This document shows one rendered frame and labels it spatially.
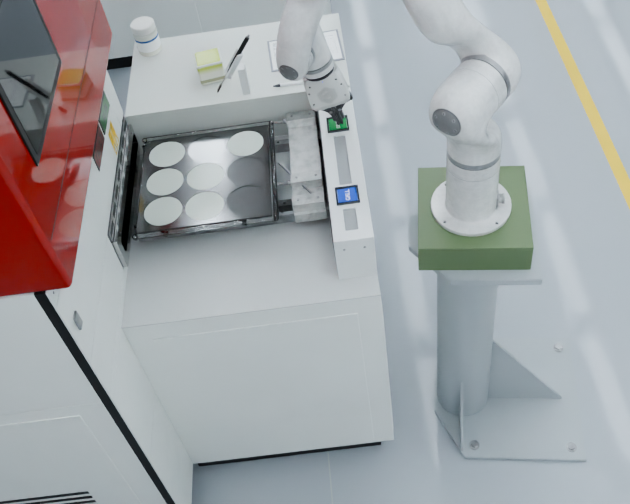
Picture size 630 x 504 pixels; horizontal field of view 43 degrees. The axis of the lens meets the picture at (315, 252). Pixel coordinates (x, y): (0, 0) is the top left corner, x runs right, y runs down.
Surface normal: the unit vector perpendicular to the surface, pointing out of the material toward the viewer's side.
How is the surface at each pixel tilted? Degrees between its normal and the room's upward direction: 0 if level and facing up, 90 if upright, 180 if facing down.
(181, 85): 0
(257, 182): 0
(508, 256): 90
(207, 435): 90
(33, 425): 90
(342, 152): 0
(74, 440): 90
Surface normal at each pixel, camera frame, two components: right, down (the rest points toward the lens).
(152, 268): -0.11, -0.64
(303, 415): 0.07, 0.76
